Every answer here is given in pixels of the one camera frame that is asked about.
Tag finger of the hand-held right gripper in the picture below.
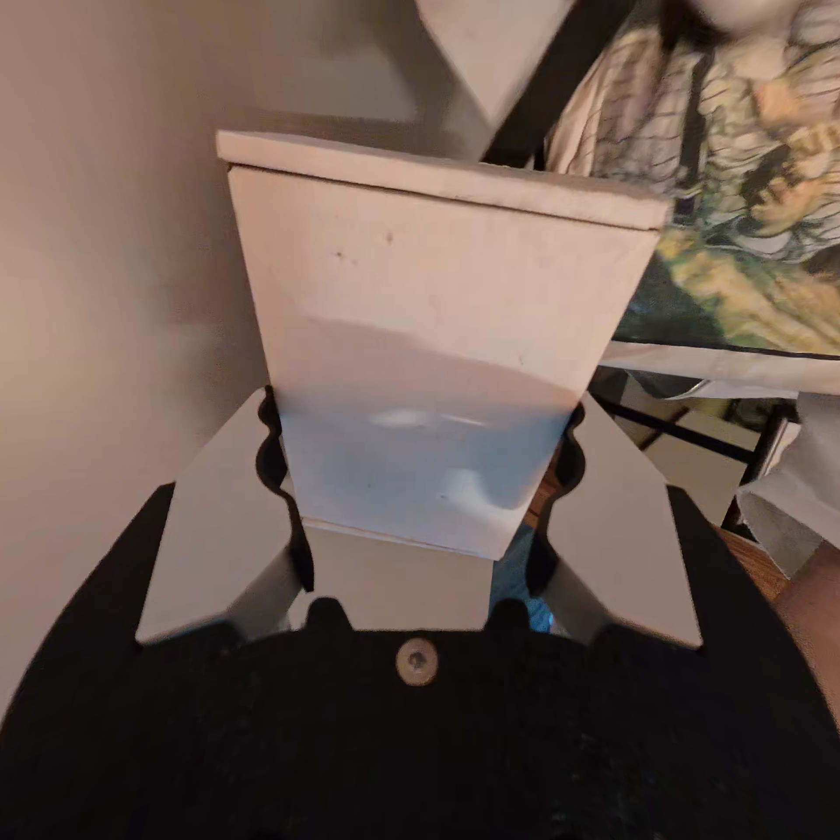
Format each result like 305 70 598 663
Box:
416 0 634 165

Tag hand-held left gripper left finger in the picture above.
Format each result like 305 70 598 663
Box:
134 387 316 644

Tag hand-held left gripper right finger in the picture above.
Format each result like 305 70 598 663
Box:
527 395 703 649

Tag white cardboard mailer box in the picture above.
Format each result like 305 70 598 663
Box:
217 130 670 562

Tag person's left forearm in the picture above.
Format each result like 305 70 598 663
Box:
773 538 840 700

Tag grey desk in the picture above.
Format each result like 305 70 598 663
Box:
0 0 493 713

